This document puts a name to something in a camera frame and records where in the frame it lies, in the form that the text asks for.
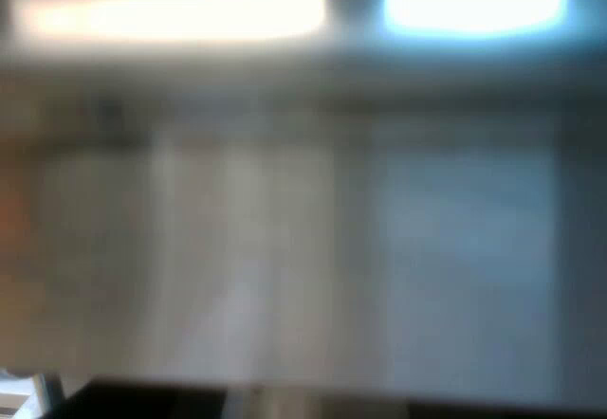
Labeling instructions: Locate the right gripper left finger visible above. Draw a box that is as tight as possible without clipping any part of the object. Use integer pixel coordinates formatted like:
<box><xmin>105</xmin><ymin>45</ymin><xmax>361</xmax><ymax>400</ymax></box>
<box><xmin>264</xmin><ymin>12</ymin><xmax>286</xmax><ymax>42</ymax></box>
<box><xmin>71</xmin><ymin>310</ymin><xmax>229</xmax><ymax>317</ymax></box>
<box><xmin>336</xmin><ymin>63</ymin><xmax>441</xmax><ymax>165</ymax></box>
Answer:
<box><xmin>60</xmin><ymin>377</ymin><xmax>234</xmax><ymax>419</ymax></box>

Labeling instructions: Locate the steel espresso machine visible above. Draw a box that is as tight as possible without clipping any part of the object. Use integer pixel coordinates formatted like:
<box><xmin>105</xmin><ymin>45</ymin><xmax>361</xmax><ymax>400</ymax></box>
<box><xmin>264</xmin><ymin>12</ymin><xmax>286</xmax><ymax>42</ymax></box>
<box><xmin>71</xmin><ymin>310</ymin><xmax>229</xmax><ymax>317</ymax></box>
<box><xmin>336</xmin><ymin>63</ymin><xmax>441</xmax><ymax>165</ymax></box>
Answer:
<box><xmin>0</xmin><ymin>0</ymin><xmax>607</xmax><ymax>410</ymax></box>

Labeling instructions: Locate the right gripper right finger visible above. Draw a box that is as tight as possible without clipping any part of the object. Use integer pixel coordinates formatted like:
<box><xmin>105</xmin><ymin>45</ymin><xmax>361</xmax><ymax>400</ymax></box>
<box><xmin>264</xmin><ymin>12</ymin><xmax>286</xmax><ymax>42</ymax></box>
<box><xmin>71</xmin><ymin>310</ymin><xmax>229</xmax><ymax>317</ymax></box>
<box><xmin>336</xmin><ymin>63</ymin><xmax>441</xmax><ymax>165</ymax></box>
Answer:
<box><xmin>406</xmin><ymin>398</ymin><xmax>607</xmax><ymax>419</ymax></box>

